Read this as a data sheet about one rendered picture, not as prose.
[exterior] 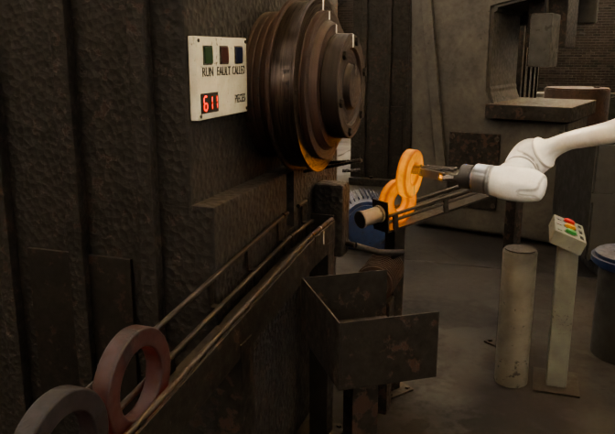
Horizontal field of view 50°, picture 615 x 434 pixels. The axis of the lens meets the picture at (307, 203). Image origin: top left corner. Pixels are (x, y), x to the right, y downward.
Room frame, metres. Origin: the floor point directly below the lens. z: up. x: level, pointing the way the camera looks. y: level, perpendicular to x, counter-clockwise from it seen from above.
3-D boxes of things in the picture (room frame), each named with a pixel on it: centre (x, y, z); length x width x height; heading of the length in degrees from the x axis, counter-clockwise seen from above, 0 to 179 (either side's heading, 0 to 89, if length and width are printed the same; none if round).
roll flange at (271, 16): (1.88, 0.07, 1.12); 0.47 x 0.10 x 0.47; 161
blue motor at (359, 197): (4.12, -0.36, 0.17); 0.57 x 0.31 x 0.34; 1
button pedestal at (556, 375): (2.26, -0.93, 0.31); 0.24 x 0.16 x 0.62; 161
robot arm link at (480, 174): (1.96, -0.53, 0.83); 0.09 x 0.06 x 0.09; 149
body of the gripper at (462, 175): (2.00, -0.47, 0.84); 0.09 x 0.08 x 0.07; 59
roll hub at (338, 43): (1.82, -0.10, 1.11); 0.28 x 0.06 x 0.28; 161
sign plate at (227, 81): (1.57, 0.20, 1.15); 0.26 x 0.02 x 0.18; 161
